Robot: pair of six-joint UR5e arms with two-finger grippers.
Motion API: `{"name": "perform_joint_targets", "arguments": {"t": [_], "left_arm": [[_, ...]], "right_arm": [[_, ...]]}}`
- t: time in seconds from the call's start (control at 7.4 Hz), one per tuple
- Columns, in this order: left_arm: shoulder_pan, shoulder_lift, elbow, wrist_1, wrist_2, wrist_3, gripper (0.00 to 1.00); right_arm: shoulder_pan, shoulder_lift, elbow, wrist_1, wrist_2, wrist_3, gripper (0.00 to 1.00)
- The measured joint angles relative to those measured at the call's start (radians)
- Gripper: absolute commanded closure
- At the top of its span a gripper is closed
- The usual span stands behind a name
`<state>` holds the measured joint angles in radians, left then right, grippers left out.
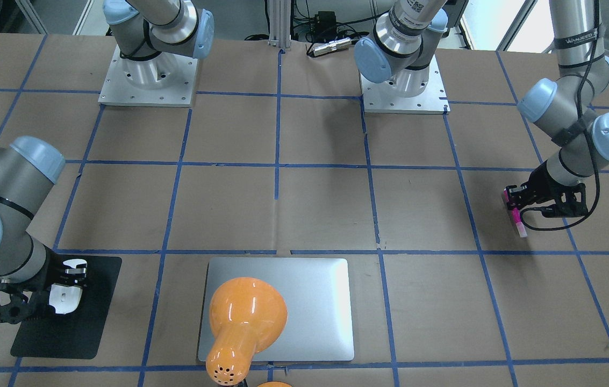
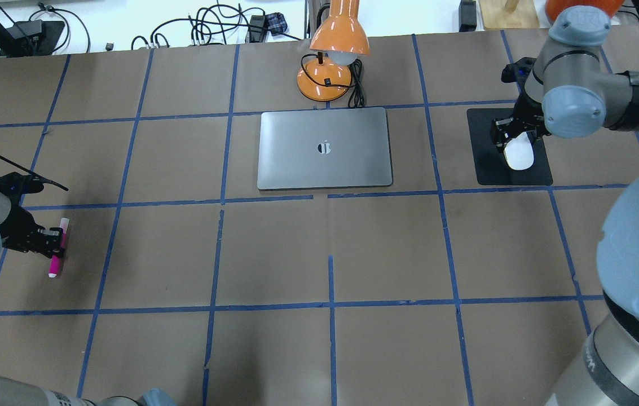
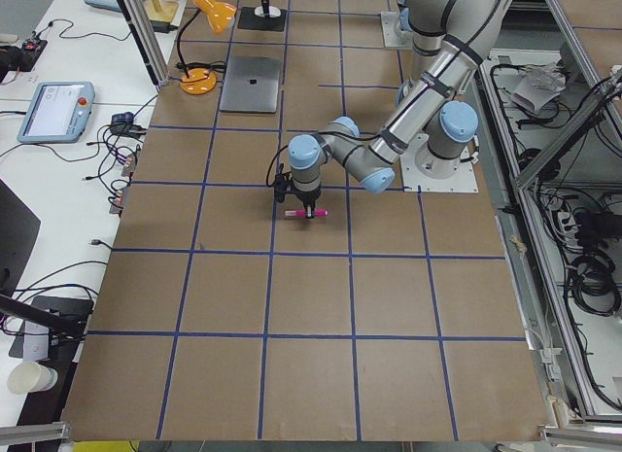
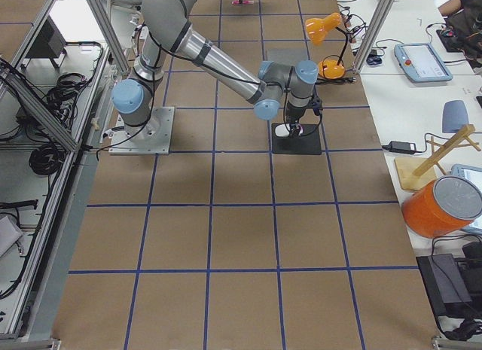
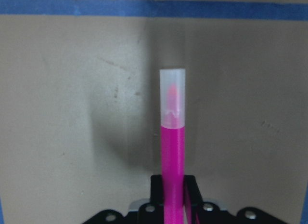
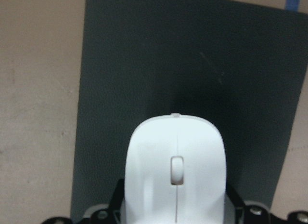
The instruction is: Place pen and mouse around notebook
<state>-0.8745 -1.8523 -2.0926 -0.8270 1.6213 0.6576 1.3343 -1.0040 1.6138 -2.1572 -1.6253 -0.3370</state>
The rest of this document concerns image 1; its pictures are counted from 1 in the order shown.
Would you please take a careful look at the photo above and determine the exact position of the aluminium frame post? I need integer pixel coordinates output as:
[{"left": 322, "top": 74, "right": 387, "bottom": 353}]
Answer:
[{"left": 267, "top": 0, "right": 292, "bottom": 51}]

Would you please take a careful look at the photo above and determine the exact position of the silver closed laptop notebook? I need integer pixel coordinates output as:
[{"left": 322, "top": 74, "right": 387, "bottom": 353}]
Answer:
[{"left": 198, "top": 257, "right": 354, "bottom": 362}]

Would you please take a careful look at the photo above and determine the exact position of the silver cylindrical connector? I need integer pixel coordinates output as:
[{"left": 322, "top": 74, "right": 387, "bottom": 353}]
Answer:
[{"left": 306, "top": 38, "right": 353, "bottom": 58}]

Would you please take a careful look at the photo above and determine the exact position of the white computer mouse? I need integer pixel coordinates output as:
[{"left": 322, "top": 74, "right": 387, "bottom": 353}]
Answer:
[{"left": 49, "top": 258, "right": 88, "bottom": 314}]

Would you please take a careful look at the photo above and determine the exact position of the pink highlighter pen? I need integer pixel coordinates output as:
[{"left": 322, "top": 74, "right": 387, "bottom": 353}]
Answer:
[{"left": 501, "top": 189, "right": 528, "bottom": 238}]

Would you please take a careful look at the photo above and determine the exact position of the black mousepad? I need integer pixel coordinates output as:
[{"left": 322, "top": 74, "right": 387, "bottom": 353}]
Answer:
[{"left": 10, "top": 255, "right": 122, "bottom": 360}]

